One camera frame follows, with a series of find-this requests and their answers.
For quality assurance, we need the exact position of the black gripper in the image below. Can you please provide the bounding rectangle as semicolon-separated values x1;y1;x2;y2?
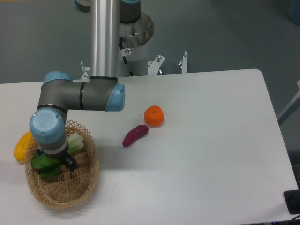
36;149;78;171

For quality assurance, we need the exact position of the green bok choy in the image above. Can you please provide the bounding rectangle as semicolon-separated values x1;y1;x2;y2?
31;133;84;179

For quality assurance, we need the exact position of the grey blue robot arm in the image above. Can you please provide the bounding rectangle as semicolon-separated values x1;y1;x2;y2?
30;0;141;171

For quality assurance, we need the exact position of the woven wicker basket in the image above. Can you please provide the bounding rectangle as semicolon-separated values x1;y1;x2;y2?
25;120;99;210

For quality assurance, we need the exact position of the yellow mango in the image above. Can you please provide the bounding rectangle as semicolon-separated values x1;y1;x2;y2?
13;131;32;162

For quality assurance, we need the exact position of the purple sweet potato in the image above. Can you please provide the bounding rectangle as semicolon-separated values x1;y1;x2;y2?
122;124;149;148

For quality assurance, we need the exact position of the orange tangerine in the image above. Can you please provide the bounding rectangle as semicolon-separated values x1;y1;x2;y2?
144;105;165;127

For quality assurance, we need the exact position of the black device at table edge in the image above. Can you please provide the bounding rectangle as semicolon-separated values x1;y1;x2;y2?
284;189;300;215

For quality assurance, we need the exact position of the white table leg right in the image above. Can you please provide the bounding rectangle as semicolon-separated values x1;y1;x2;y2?
277;81;300;126

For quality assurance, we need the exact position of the white mounting frame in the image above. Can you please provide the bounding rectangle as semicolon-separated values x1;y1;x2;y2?
75;50;189;82

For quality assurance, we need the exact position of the black cable on pedestal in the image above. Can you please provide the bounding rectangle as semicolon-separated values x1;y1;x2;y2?
119;37;135;77

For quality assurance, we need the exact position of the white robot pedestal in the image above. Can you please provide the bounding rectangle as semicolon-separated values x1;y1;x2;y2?
119;12;155;66

